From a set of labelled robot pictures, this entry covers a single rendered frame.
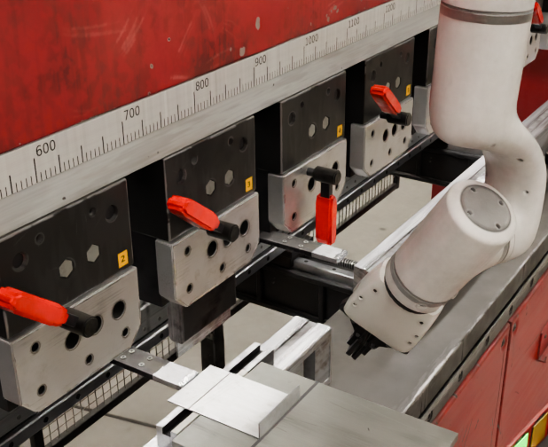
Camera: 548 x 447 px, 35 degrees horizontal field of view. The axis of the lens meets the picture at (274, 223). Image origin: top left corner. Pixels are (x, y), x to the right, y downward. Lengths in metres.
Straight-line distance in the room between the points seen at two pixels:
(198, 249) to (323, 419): 0.27
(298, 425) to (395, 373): 0.34
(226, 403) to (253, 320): 2.06
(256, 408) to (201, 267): 0.22
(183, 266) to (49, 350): 0.18
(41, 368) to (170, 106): 0.26
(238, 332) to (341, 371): 1.74
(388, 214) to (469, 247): 2.97
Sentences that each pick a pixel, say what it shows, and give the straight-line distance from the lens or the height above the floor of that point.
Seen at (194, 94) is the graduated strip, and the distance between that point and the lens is 0.83.
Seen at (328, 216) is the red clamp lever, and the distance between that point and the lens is 1.03.
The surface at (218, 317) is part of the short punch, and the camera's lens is 1.03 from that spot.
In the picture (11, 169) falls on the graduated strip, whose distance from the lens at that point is 0.68.
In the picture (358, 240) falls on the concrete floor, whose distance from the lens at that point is 3.65.
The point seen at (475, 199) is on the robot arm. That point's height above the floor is 1.25.
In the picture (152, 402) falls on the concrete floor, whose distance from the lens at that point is 2.74.
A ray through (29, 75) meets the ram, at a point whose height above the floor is 1.45.
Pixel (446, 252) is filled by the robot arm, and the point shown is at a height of 1.20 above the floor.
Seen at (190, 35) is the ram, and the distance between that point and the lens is 0.82.
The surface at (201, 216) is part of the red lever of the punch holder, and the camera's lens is 0.80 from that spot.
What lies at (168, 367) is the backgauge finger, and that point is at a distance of 1.10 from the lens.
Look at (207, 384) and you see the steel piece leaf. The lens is 1.08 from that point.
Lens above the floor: 1.63
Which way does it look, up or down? 25 degrees down
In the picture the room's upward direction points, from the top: 1 degrees counter-clockwise
